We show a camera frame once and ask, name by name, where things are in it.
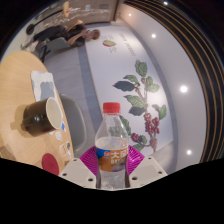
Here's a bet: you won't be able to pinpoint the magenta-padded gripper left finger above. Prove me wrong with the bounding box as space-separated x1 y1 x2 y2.
59 146 100 190

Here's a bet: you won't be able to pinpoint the coffee plant wall mural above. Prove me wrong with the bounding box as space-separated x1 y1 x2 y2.
84 22 179 158

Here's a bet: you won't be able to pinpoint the black mug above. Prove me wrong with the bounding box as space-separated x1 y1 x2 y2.
21 97 64 136

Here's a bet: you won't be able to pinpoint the clear red-capped drink bottle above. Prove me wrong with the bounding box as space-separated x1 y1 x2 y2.
94 102 130 190

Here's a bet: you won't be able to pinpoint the round recessed ceiling lights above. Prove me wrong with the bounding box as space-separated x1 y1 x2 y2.
128 1 193 156

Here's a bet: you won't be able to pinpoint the flat round red coaster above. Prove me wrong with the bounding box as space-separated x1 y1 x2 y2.
41 152 61 177

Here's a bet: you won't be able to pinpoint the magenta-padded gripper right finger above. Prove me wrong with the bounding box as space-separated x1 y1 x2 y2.
125 145 168 190

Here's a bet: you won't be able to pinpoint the person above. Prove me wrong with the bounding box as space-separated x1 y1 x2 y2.
20 23 102 51

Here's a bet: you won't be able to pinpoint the small round wooden side table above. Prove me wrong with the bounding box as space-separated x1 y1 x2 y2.
61 0 73 18

